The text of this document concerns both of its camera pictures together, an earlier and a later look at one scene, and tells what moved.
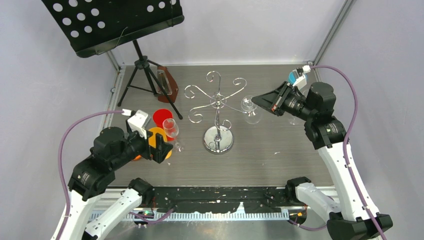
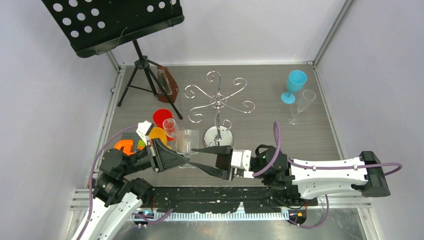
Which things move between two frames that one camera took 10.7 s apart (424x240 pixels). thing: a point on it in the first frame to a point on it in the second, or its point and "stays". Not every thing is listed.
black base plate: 214,199 stays
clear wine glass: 171,129 stays
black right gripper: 274,101 to 223,168
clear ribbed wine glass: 252,113 to 187,139
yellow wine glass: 152,140 stays
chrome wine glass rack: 216,141 stays
